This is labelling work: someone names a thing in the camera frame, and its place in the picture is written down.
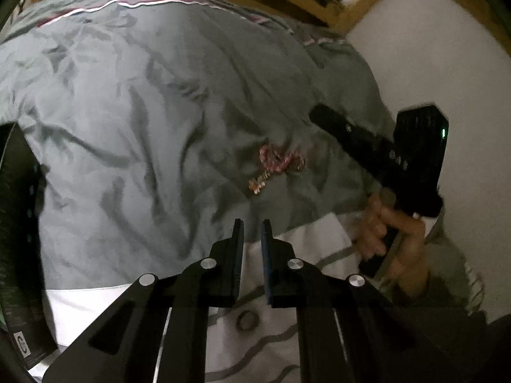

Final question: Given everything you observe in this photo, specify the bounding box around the grey jersey with logo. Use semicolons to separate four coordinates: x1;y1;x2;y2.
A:
0;0;405;383

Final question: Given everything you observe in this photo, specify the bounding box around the pink beaded bracelet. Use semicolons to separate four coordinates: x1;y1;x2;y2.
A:
257;145;306;175

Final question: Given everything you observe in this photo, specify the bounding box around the yellow crystal beaded bracelet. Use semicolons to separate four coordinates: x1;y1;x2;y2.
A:
248;171;269;194

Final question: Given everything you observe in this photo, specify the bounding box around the person's right hand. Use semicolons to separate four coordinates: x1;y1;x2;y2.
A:
353;189;431;294

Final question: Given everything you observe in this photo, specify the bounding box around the person's right forearm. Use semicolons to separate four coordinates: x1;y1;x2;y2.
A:
395;215;488;320

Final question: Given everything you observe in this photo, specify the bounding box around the black rectangular box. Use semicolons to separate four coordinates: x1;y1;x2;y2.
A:
0;122;59;370

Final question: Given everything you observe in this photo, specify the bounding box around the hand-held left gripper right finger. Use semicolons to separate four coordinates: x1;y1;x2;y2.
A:
261;219;424;383

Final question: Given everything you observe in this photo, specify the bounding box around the silver ring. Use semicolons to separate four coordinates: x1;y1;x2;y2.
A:
236;310;260;332

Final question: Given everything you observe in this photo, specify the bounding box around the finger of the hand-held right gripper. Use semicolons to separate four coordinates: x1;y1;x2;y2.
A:
309;104;400;187

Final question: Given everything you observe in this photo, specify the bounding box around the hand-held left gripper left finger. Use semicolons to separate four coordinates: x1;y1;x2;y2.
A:
42;219;245;383

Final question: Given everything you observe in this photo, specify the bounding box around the wooden bed frame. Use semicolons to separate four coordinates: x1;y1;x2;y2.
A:
24;0;414;37

